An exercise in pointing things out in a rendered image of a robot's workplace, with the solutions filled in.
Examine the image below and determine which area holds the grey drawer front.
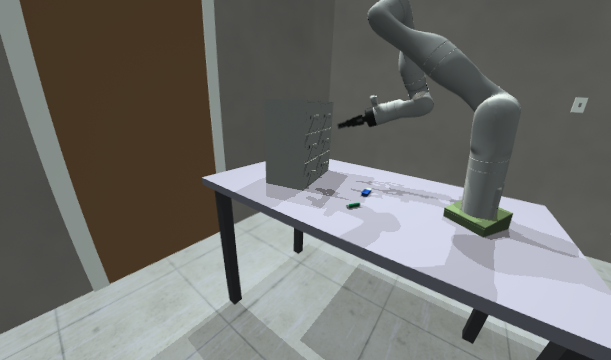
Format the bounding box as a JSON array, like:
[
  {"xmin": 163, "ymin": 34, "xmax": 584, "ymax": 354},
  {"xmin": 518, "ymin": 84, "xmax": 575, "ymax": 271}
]
[
  {"xmin": 305, "ymin": 131, "xmax": 320, "ymax": 161},
  {"xmin": 304, "ymin": 157, "xmax": 318, "ymax": 188},
  {"xmin": 306, "ymin": 103, "xmax": 321, "ymax": 132},
  {"xmin": 318, "ymin": 150, "xmax": 329, "ymax": 177},
  {"xmin": 319, "ymin": 128, "xmax": 331, "ymax": 154},
  {"xmin": 321, "ymin": 104, "xmax": 333, "ymax": 128}
]

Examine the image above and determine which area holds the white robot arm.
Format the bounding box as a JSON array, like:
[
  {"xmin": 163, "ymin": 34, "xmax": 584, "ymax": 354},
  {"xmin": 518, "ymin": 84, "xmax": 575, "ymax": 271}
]
[{"xmin": 368, "ymin": 0, "xmax": 521, "ymax": 220}]

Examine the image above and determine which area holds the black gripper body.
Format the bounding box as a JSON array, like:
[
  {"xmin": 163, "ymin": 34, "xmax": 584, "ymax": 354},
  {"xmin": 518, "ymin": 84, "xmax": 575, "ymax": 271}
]
[{"xmin": 362, "ymin": 107, "xmax": 377, "ymax": 127}]

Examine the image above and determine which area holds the grey chest of drawers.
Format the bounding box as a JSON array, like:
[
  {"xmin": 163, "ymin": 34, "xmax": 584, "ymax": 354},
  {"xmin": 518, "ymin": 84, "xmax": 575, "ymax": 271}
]
[{"xmin": 264, "ymin": 99, "xmax": 333, "ymax": 190}]

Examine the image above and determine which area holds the blue and white eraser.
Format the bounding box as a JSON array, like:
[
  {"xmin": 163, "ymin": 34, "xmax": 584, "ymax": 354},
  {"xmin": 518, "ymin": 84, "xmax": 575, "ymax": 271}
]
[{"xmin": 361, "ymin": 187, "xmax": 372, "ymax": 197}]

